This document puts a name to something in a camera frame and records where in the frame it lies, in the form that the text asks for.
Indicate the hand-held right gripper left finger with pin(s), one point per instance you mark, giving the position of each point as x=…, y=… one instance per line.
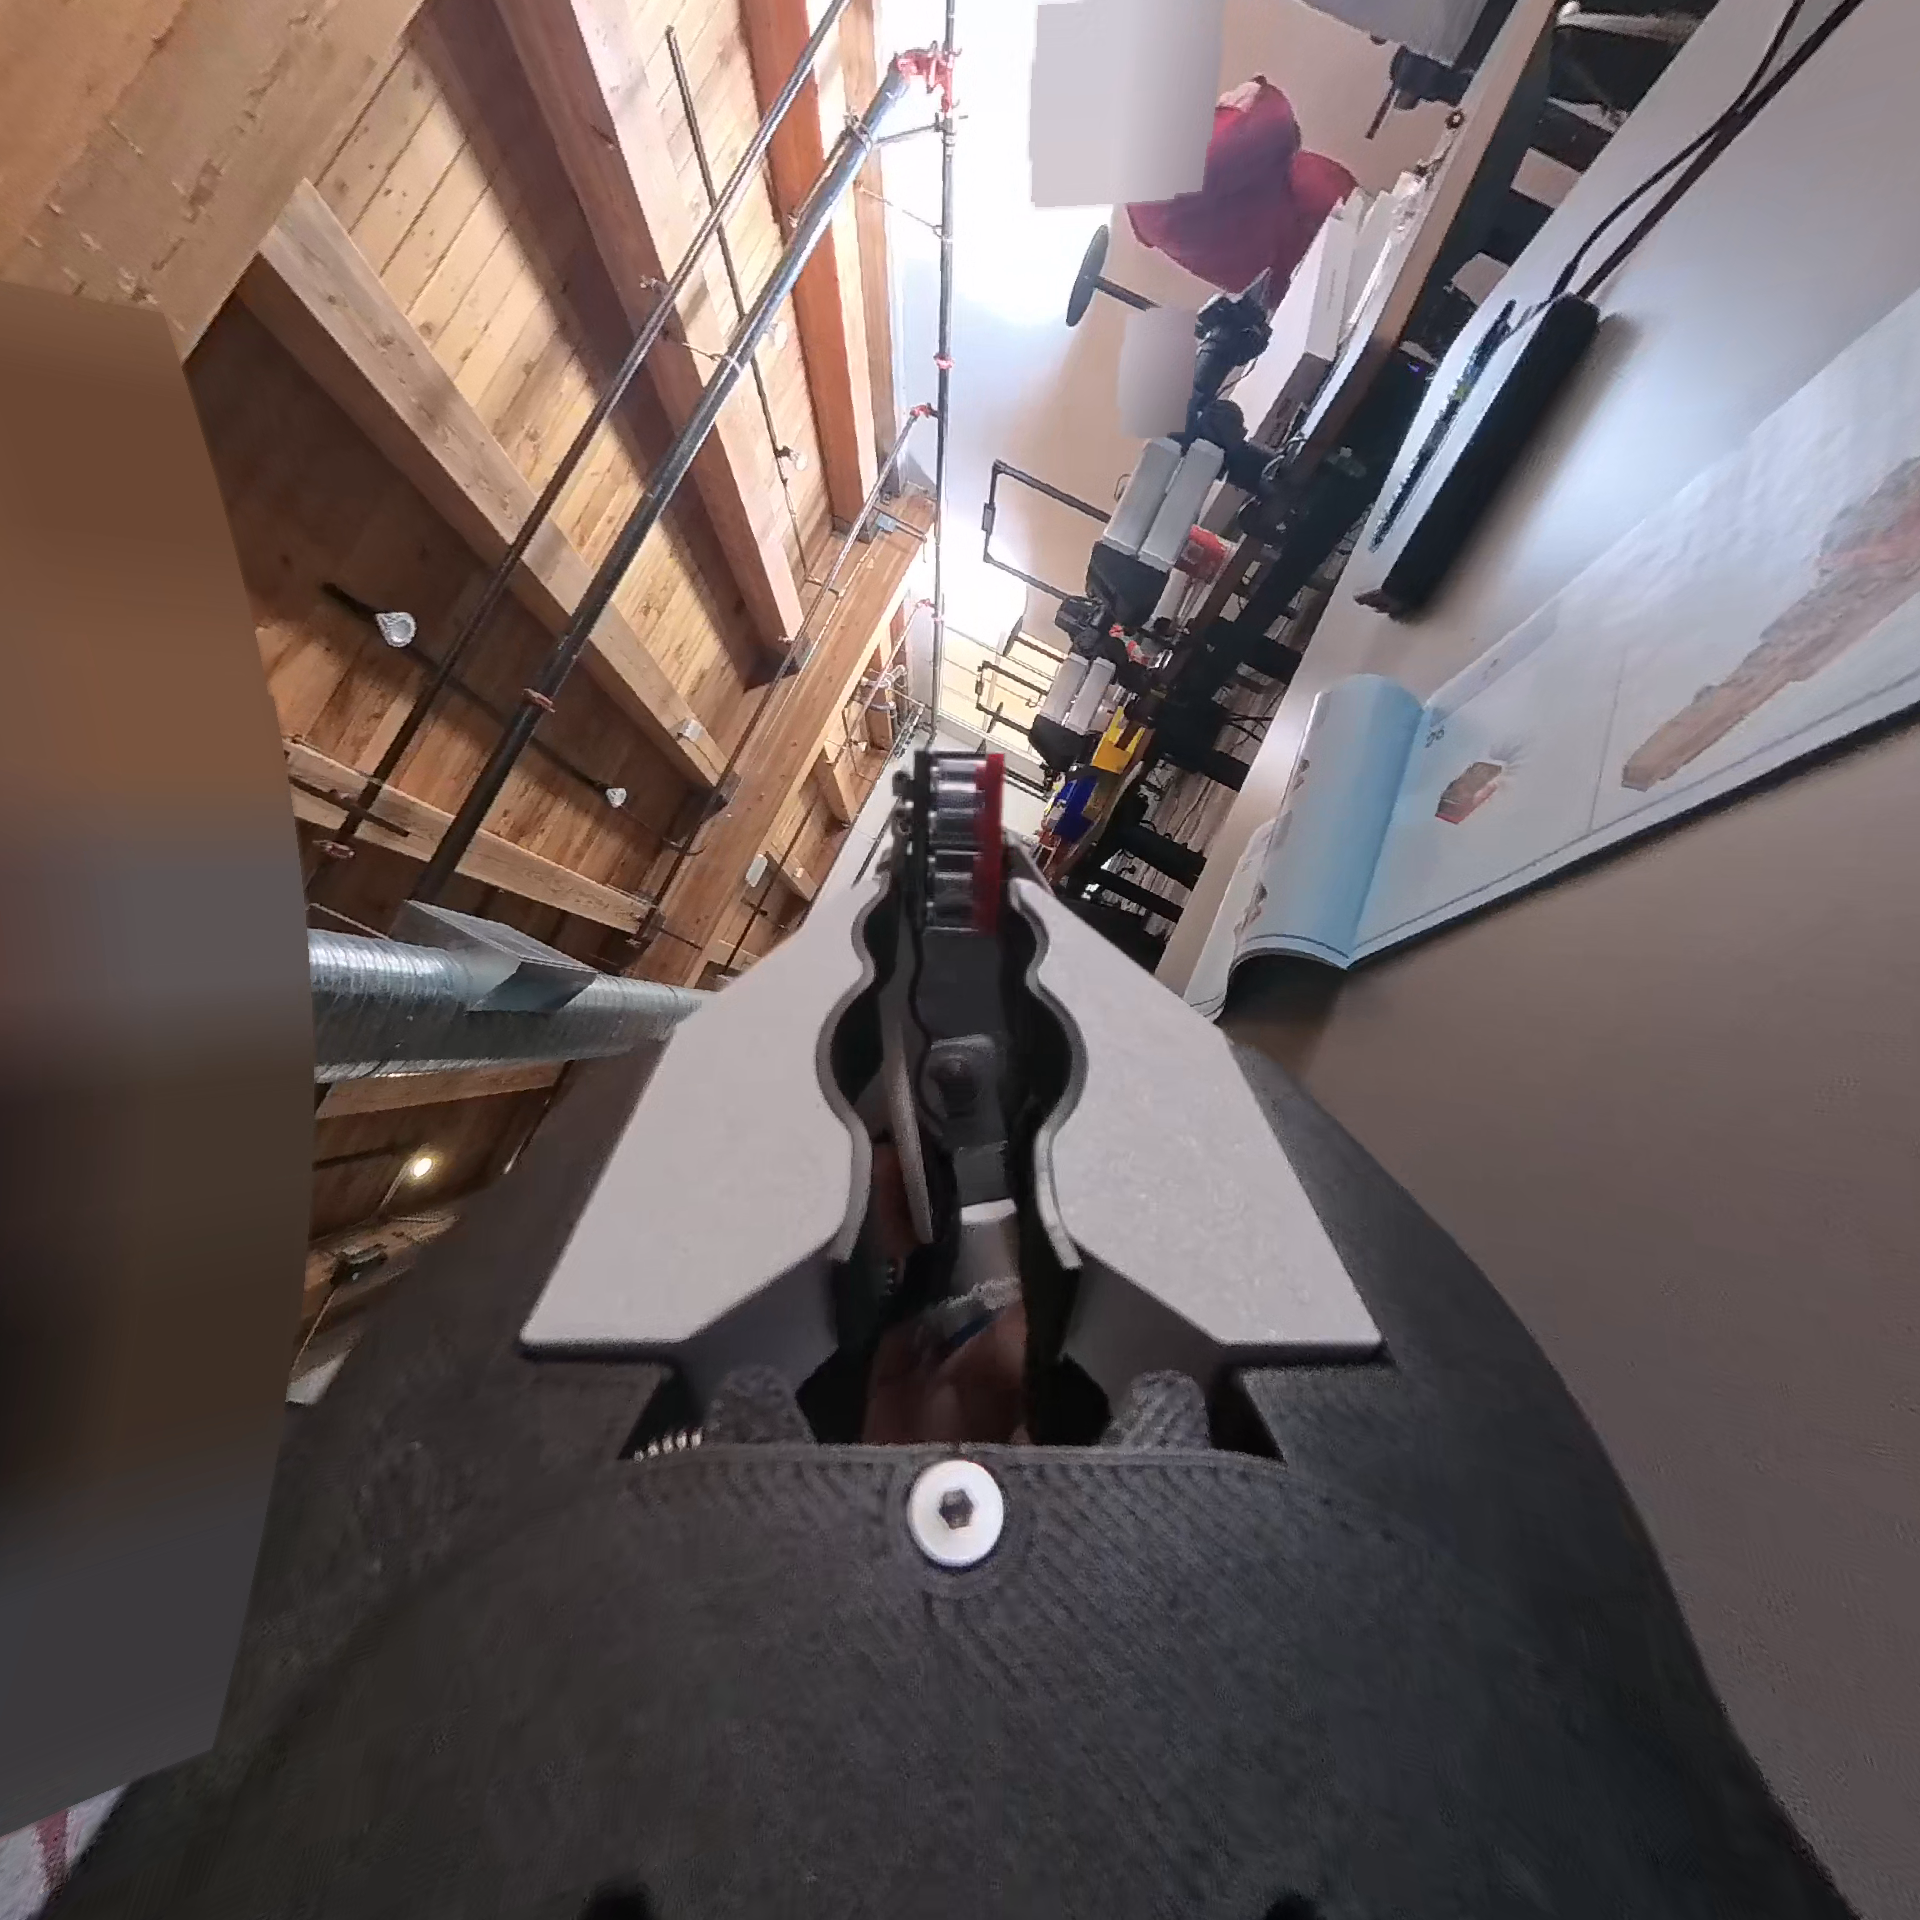
x=704, y=1200

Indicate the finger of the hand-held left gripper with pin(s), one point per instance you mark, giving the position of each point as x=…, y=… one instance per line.
x=908, y=1140

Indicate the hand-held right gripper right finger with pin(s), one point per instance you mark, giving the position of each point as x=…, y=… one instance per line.
x=1200, y=1200

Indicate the black and red brick assembly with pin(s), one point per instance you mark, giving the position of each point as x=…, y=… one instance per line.
x=952, y=840

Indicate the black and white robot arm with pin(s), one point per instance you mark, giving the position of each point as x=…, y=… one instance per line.
x=1081, y=682
x=1170, y=480

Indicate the grey desk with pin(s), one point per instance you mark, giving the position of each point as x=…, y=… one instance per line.
x=1575, y=1200

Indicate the person's left hand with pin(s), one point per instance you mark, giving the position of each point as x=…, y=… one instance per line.
x=945, y=1380

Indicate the yellow storage bin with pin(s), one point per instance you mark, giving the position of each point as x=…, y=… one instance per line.
x=1118, y=747

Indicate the open brick instruction booklet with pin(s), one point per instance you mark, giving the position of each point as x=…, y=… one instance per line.
x=1501, y=781

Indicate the red cup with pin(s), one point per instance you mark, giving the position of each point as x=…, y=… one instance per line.
x=1200, y=550

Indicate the ceiling pipe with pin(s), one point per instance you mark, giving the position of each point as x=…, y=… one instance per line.
x=601, y=608

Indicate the black power bank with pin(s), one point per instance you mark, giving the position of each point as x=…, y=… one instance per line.
x=1485, y=450

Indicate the stack of white boxes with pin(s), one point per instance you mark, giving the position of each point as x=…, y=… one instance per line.
x=1359, y=284

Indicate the grey printed cloth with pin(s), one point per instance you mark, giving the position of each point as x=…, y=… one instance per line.
x=53, y=1861

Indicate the silver air duct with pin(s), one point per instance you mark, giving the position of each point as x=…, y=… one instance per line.
x=450, y=1005

